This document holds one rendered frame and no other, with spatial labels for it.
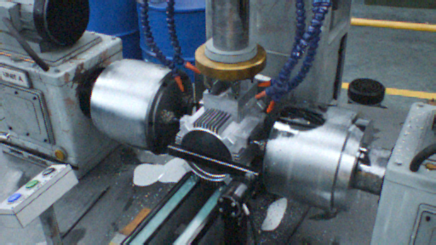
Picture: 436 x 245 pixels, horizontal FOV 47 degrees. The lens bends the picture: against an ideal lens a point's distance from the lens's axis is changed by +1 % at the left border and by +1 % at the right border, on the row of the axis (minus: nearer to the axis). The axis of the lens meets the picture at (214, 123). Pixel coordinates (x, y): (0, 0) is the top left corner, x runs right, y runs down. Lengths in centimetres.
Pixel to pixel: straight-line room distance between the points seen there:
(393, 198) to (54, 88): 91
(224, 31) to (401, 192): 53
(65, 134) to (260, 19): 65
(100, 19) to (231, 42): 194
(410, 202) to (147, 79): 70
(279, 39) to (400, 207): 57
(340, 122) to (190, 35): 165
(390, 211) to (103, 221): 76
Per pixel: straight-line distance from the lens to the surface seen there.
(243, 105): 127
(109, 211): 146
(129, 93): 133
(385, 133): 180
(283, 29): 138
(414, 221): 111
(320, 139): 112
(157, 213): 126
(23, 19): 149
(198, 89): 143
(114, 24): 308
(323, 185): 113
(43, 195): 115
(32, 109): 154
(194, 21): 265
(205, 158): 123
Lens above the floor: 177
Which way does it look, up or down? 33 degrees down
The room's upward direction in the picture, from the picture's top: 2 degrees counter-clockwise
